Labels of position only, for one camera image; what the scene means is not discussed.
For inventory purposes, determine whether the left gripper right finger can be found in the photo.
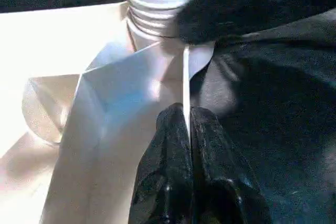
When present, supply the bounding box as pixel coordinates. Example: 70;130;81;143
190;105;272;224

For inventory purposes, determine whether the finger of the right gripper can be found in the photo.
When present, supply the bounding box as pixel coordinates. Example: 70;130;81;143
175;0;336;46

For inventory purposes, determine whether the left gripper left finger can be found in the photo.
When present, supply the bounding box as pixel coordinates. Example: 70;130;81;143
128;102;195;224

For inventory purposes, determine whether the white plastic table top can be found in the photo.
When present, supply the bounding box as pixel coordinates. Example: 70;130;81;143
0;1;216;224

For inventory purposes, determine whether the black mat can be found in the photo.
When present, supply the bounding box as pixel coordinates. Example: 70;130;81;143
0;0;336;224

